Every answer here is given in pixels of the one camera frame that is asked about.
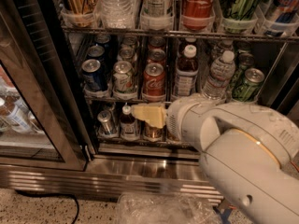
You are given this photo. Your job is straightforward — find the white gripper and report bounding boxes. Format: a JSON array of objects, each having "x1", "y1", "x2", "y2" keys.
[{"x1": 132, "y1": 93, "x2": 224, "y2": 141}]

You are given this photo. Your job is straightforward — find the red front coke can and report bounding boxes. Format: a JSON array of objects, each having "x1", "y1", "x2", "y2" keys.
[{"x1": 142, "y1": 63, "x2": 165, "y2": 100}]

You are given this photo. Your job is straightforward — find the red coke can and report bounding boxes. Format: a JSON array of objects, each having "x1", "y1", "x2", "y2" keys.
[
  {"x1": 148, "y1": 36, "x2": 165, "y2": 49},
  {"x1": 142, "y1": 63, "x2": 165, "y2": 100},
  {"x1": 147, "y1": 49, "x2": 166, "y2": 66}
]

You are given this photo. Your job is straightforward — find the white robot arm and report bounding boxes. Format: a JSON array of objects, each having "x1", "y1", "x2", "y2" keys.
[{"x1": 133, "y1": 94, "x2": 299, "y2": 224}]

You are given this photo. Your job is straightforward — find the bottom shelf copper can left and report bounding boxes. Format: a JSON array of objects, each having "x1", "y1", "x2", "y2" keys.
[{"x1": 144, "y1": 123, "x2": 163, "y2": 139}]

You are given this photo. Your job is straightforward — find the bottom shelf small brown bottle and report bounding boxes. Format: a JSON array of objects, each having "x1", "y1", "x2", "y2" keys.
[{"x1": 120, "y1": 105, "x2": 139, "y2": 140}]

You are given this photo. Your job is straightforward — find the white green front soda can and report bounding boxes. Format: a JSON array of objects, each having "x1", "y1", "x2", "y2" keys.
[{"x1": 113, "y1": 61, "x2": 135, "y2": 93}]

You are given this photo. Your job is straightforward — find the white green soda can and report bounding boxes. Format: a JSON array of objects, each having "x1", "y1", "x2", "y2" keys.
[
  {"x1": 118, "y1": 47, "x2": 135, "y2": 63},
  {"x1": 113, "y1": 61, "x2": 135, "y2": 93},
  {"x1": 121, "y1": 35, "x2": 138, "y2": 49}
]

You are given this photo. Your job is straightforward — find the bottom shelf silver can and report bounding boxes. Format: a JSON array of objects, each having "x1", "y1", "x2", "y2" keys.
[{"x1": 97, "y1": 110, "x2": 116, "y2": 135}]

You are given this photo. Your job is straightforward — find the blue front pepsi can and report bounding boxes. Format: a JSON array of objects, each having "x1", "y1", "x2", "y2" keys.
[{"x1": 81, "y1": 59, "x2": 107, "y2": 91}]

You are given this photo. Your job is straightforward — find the blue pepsi can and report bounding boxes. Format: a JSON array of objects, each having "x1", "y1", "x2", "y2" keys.
[
  {"x1": 94, "y1": 35, "x2": 111, "y2": 47},
  {"x1": 87, "y1": 45, "x2": 105, "y2": 61},
  {"x1": 81, "y1": 59, "x2": 107, "y2": 91}
]

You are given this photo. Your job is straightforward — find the red rear coke can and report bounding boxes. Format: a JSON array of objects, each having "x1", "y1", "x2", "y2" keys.
[{"x1": 148, "y1": 36, "x2": 165, "y2": 49}]

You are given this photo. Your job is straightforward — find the white green rear soda can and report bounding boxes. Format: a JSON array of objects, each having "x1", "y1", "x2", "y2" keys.
[{"x1": 121, "y1": 35, "x2": 138, "y2": 49}]

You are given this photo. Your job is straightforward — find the stainless steel glass-door fridge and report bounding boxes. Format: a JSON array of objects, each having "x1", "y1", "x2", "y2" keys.
[{"x1": 0, "y1": 0, "x2": 299, "y2": 207}]

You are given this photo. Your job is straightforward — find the blue rear pepsi can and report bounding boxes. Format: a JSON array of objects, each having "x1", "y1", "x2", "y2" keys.
[{"x1": 94, "y1": 35, "x2": 111, "y2": 47}]

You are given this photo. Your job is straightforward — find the top shelf white label bottle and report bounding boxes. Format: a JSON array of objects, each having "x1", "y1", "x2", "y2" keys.
[{"x1": 143, "y1": 0, "x2": 173, "y2": 19}]

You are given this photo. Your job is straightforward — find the top shelf clear water bottle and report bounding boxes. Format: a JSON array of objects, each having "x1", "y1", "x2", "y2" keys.
[{"x1": 100, "y1": 0, "x2": 135, "y2": 29}]

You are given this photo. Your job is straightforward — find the top shelf gold can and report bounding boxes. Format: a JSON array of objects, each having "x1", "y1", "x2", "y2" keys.
[{"x1": 66, "y1": 0, "x2": 98, "y2": 27}]

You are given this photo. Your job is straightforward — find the tall green energy can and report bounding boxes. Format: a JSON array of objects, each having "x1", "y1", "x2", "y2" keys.
[{"x1": 221, "y1": 0, "x2": 261, "y2": 34}]

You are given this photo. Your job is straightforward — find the blue silver red bull can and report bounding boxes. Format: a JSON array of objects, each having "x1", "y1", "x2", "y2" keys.
[{"x1": 265, "y1": 0, "x2": 299, "y2": 23}]

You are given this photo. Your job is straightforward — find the front brown tea bottle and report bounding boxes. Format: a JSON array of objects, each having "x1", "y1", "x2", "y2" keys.
[{"x1": 173, "y1": 45, "x2": 199, "y2": 97}]

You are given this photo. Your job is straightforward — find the brown tea bottle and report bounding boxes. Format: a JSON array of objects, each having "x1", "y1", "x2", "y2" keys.
[
  {"x1": 178, "y1": 37, "x2": 197, "y2": 56},
  {"x1": 173, "y1": 45, "x2": 199, "y2": 97}
]

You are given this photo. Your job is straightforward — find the rear brown tea bottle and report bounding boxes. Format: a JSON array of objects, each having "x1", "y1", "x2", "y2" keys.
[{"x1": 178, "y1": 37, "x2": 197, "y2": 56}]

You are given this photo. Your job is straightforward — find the front clear water bottle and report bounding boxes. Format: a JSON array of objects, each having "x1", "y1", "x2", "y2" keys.
[{"x1": 202, "y1": 50, "x2": 235, "y2": 99}]

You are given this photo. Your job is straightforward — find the crumpled clear plastic bag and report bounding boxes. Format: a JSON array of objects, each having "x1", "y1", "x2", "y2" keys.
[{"x1": 115, "y1": 193, "x2": 222, "y2": 224}]

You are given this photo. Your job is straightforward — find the rear clear water bottle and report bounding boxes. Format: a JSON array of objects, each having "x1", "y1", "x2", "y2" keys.
[{"x1": 211, "y1": 40, "x2": 234, "y2": 60}]

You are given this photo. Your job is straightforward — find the large red coca-cola bottle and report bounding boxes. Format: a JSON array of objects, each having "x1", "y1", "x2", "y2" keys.
[{"x1": 181, "y1": 0, "x2": 213, "y2": 30}]

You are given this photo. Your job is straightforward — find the bottle behind glass door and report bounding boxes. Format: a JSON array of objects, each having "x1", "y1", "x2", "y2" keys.
[{"x1": 0, "y1": 97, "x2": 32, "y2": 133}]

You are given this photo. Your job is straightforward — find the black power cable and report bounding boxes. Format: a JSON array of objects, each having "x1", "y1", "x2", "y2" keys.
[{"x1": 15, "y1": 189, "x2": 80, "y2": 224}]

